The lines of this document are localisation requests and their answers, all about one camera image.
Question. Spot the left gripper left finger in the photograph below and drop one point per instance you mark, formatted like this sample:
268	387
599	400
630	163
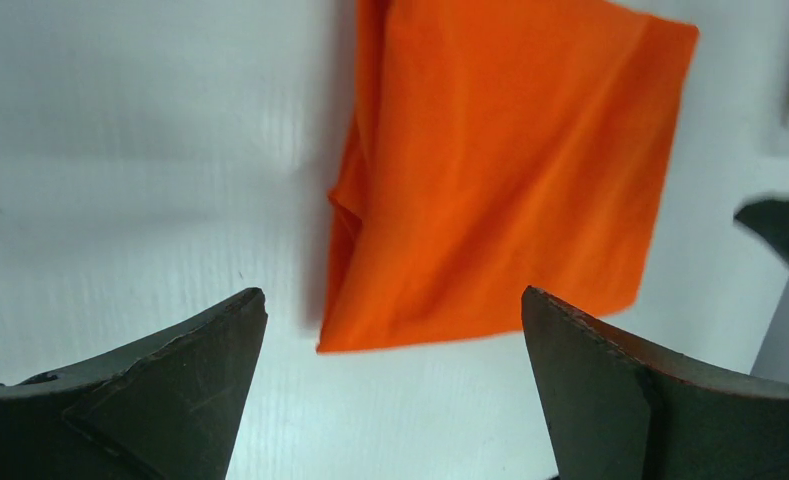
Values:
166	406

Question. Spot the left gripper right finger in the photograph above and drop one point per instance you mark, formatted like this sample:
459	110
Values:
618	406

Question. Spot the orange t-shirt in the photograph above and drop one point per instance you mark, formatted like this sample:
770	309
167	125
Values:
493	146

